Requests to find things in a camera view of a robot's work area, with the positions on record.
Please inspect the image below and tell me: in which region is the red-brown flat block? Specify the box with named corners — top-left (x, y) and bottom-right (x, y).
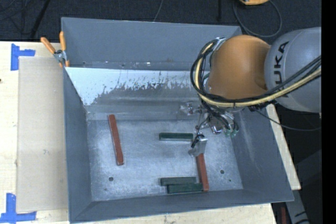
top-left (195, 153), bottom-right (211, 193)
top-left (107, 114), bottom-right (125, 167)

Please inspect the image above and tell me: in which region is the pale wood flat board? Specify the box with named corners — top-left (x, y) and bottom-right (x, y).
top-left (15, 56), bottom-right (69, 214)

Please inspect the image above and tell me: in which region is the grey metal bin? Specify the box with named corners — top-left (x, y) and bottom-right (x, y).
top-left (60, 17), bottom-right (295, 223)

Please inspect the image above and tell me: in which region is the dark green flat block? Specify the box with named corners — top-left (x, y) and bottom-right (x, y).
top-left (166, 182), bottom-right (204, 195)
top-left (160, 176), bottom-right (198, 187)
top-left (158, 132), bottom-right (194, 142)

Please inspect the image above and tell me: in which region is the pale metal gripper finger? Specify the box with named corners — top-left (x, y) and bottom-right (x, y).
top-left (179, 101), bottom-right (201, 116)
top-left (187, 135), bottom-right (208, 158)

